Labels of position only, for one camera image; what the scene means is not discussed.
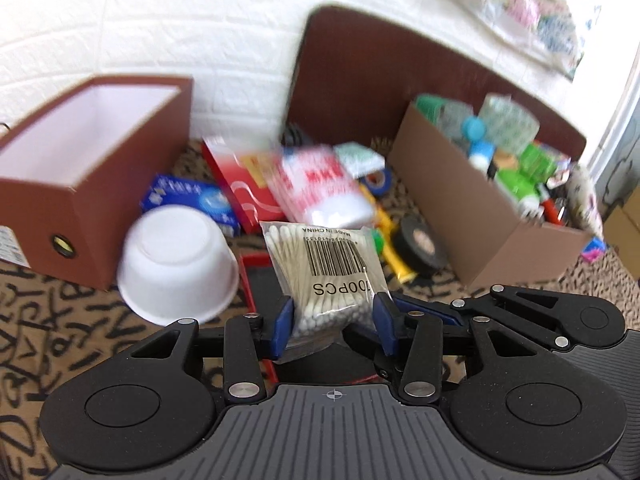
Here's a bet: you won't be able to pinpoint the blue capped white bottle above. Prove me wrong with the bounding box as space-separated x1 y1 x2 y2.
462 116 497 171

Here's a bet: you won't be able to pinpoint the black tape roll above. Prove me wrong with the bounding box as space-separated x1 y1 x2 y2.
392 216 451 277

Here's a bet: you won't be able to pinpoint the blue tape roll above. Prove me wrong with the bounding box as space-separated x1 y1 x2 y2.
361 167 393 197

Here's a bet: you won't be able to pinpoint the green white packet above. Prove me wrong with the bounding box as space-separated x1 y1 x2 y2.
332 142 386 178

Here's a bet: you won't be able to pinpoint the red printed cotton swab pack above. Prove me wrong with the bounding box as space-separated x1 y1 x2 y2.
267 144 376 228

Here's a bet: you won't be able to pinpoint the clear cotton swab bag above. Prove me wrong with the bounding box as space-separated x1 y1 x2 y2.
260 221 393 363

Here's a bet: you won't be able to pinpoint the brown storage box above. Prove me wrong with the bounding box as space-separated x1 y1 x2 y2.
0 75 195 292

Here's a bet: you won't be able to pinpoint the dark brown board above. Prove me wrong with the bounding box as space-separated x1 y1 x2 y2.
286 5 588 171

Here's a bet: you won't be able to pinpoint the printed white pouch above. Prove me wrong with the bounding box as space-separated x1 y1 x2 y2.
567 162 606 238

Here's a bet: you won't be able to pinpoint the red box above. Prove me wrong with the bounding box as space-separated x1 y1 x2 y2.
201 137 296 235

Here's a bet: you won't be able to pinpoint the pink blue small item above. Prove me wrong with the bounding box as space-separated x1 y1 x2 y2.
580 237 608 265

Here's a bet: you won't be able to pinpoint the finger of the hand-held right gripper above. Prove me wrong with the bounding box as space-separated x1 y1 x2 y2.
390 284 581 351

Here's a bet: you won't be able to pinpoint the white plastic bowl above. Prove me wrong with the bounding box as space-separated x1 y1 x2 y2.
116 205 241 326

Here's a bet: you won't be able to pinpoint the brown cardboard box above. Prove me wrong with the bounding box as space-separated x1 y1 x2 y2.
389 100 593 291

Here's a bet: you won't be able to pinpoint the yellow plastic tool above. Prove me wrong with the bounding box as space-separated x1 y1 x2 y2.
372 205 418 283

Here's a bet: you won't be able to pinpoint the green packets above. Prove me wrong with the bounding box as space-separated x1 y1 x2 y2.
495 142 557 202

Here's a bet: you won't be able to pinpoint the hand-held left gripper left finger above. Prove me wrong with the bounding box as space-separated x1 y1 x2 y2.
129 297 297 406

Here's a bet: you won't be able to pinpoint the plain cardboard carton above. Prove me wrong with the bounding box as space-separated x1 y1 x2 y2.
602 202 640 281

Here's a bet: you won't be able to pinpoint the floral plastic bag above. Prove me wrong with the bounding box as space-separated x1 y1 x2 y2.
435 0 586 81

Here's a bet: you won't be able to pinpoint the blue packet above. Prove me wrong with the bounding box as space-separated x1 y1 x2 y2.
140 174 241 238

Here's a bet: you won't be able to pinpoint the letter printed mat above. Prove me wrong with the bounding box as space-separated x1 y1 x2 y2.
0 140 640 480

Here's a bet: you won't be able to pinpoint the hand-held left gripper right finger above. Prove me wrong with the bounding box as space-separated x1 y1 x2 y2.
372 291 523 403

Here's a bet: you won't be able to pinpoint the green roll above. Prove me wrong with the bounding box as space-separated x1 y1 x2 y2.
415 94 448 121

